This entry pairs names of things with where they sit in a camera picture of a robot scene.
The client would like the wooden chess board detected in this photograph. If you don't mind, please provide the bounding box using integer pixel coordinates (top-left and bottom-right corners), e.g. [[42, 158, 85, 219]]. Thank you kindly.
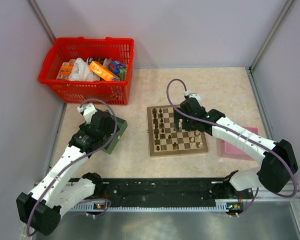
[[146, 105, 209, 158]]

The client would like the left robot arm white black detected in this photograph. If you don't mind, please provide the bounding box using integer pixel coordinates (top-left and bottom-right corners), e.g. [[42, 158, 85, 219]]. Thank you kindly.
[[16, 110, 118, 237]]

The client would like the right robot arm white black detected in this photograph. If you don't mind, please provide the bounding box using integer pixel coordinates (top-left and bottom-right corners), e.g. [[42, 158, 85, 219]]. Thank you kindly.
[[173, 97, 298, 198]]

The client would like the dark green box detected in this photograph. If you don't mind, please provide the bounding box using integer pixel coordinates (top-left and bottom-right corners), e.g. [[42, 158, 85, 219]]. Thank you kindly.
[[102, 117, 128, 155]]

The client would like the pink plastic box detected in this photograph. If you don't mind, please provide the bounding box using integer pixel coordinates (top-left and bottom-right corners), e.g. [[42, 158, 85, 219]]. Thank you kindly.
[[214, 136, 254, 161]]

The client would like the white plastic bag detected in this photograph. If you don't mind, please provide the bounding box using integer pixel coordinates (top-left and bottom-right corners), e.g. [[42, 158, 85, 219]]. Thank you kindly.
[[68, 57, 100, 82]]

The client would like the orange snack box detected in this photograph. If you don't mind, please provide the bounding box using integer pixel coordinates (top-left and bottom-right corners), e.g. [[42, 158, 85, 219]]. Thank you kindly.
[[89, 61, 117, 82]]

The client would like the blue red package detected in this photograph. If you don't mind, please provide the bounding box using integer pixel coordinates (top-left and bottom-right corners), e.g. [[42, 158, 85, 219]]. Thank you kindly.
[[108, 60, 128, 76]]

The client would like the orange carton in basket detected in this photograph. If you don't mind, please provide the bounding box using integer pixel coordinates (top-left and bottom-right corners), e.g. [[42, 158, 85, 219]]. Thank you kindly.
[[56, 62, 74, 80]]

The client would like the red plastic basket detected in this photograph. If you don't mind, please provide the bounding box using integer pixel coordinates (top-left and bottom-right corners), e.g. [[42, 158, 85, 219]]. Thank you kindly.
[[38, 37, 134, 105]]

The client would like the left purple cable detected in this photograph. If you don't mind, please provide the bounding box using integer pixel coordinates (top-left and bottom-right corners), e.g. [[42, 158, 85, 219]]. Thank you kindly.
[[26, 98, 118, 237]]

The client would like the purple cable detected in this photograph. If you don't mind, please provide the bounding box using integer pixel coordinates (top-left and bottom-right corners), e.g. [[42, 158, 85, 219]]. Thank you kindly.
[[26, 98, 118, 237], [166, 78, 299, 217]]

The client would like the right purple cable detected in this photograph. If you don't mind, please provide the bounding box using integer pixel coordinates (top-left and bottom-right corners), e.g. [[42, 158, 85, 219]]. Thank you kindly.
[[166, 78, 299, 217]]

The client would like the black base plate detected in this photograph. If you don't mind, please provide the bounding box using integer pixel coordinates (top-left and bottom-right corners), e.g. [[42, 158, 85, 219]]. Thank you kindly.
[[89, 177, 253, 208]]

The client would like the grey cable duct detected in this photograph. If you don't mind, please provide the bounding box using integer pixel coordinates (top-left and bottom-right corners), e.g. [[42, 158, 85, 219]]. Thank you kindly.
[[68, 201, 243, 213]]

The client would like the aluminium frame rail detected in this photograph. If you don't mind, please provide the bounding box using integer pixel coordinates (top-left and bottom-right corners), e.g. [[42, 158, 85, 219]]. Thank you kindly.
[[29, 181, 300, 201]]

